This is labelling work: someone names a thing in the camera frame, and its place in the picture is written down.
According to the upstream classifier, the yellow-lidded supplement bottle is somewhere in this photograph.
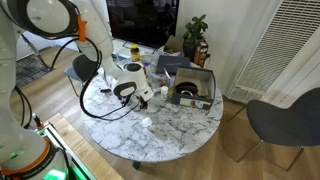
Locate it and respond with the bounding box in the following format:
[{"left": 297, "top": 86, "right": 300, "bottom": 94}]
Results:
[{"left": 130, "top": 44, "right": 141, "bottom": 63}]

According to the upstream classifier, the dark grey floor rug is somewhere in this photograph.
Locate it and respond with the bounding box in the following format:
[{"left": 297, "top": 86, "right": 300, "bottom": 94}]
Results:
[{"left": 14, "top": 54, "right": 56, "bottom": 89}]

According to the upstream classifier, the white pill bottle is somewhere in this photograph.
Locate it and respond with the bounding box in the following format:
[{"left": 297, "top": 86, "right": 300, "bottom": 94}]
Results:
[{"left": 160, "top": 85, "right": 170, "bottom": 101}]

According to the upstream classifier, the green potted plant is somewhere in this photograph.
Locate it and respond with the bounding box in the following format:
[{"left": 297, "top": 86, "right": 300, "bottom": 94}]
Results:
[{"left": 182, "top": 13, "right": 210, "bottom": 63}]

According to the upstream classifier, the grey storage box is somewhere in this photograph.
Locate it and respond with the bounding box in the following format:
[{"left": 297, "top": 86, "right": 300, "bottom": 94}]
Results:
[{"left": 168, "top": 65, "right": 217, "bottom": 111}]

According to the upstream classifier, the dark grey chair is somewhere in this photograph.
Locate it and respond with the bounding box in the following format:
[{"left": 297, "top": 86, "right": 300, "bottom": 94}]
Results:
[
  {"left": 63, "top": 53, "right": 101, "bottom": 98},
  {"left": 235, "top": 87, "right": 320, "bottom": 172}
]

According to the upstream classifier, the black TV screen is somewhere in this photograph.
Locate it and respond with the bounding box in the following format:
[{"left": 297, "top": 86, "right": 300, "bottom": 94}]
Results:
[{"left": 105, "top": 0, "right": 180, "bottom": 50}]

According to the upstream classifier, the small clear plastic lid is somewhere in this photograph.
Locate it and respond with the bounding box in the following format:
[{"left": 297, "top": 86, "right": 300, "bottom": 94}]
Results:
[{"left": 141, "top": 116, "right": 154, "bottom": 128}]

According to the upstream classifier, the dark blue book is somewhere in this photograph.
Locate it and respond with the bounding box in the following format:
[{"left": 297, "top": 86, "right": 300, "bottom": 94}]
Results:
[{"left": 155, "top": 54, "right": 191, "bottom": 76}]

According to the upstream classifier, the aluminium mounting rail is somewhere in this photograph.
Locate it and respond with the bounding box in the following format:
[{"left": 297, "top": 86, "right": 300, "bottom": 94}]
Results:
[{"left": 42, "top": 121, "right": 98, "bottom": 180}]

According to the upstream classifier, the white TV stand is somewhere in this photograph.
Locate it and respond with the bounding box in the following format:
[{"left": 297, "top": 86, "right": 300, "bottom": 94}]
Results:
[{"left": 111, "top": 38, "right": 168, "bottom": 63}]

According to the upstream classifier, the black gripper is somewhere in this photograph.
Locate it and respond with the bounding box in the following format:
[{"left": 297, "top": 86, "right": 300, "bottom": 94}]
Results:
[{"left": 132, "top": 94, "right": 150, "bottom": 112}]

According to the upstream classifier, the black red-tipped plug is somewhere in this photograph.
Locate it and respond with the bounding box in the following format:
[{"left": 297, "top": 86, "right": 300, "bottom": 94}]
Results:
[{"left": 31, "top": 112, "right": 45, "bottom": 130}]

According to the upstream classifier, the black ring-shaped item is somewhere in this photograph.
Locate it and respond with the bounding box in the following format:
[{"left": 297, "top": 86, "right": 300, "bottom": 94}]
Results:
[{"left": 174, "top": 81, "right": 200, "bottom": 98}]

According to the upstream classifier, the wooden platform board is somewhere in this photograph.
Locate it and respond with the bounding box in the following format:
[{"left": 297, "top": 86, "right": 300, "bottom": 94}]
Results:
[{"left": 46, "top": 112, "right": 124, "bottom": 180}]

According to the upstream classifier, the brown cardboard box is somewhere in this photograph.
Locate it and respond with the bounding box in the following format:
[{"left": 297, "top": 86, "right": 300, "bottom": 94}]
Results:
[{"left": 162, "top": 34, "right": 184, "bottom": 56}]

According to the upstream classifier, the white wall heater vent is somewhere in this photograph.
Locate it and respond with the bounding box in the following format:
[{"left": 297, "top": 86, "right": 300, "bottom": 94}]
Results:
[{"left": 228, "top": 0, "right": 320, "bottom": 104}]

